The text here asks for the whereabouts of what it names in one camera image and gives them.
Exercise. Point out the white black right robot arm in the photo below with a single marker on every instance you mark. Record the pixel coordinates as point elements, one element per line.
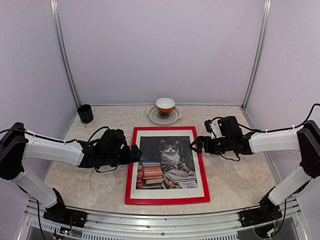
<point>301,141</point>

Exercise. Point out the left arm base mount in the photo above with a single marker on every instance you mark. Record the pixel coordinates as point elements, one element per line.
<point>66,216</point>

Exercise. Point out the left aluminium post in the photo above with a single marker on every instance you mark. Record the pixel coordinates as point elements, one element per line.
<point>63,51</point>

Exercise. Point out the aluminium post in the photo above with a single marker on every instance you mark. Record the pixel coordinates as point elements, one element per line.
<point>63,51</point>
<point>258,53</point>

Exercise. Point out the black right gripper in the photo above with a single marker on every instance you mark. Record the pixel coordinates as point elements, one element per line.
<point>207,148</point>

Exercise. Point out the cat photo print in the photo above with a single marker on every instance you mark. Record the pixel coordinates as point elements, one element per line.
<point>167,163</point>

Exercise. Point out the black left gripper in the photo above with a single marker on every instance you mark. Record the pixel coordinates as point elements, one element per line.
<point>136,157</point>

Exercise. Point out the orange white bowl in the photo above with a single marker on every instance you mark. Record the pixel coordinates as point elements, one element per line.
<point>165,104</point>

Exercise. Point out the dark green mug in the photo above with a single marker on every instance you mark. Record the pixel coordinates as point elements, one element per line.
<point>85,113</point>

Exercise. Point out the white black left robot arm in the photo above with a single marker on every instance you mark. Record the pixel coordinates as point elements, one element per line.
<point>18,144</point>

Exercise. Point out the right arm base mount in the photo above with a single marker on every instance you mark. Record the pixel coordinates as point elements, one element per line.
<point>255,216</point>

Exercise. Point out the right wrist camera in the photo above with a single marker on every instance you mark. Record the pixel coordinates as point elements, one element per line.
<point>213,128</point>

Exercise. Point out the right aluminium post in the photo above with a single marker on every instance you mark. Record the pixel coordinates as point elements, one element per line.
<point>258,53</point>

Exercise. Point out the white mat board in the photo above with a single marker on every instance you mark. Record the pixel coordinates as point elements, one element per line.
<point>133,180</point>

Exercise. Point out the grey striped plate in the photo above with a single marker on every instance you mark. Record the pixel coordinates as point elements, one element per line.
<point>163,119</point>

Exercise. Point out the red wooden picture frame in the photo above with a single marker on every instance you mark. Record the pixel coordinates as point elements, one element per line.
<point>128,180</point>

